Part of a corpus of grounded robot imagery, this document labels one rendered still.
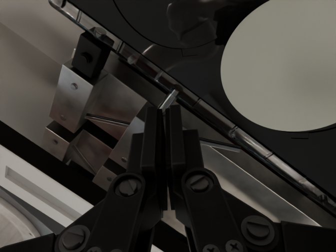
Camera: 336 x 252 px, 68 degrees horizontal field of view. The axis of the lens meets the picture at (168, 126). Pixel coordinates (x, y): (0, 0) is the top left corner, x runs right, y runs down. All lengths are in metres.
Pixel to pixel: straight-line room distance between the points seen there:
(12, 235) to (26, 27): 0.37
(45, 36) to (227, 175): 0.29
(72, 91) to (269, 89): 0.18
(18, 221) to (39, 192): 0.22
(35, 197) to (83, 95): 0.15
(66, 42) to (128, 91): 0.13
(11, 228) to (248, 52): 0.51
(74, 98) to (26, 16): 0.16
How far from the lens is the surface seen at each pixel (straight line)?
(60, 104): 0.28
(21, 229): 0.58
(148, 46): 0.20
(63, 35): 0.36
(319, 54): 0.19
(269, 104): 0.20
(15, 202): 0.52
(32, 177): 0.30
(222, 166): 0.28
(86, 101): 0.26
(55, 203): 0.33
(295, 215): 0.33
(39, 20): 0.37
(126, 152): 0.27
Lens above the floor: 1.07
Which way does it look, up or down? 47 degrees down
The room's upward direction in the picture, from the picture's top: 150 degrees counter-clockwise
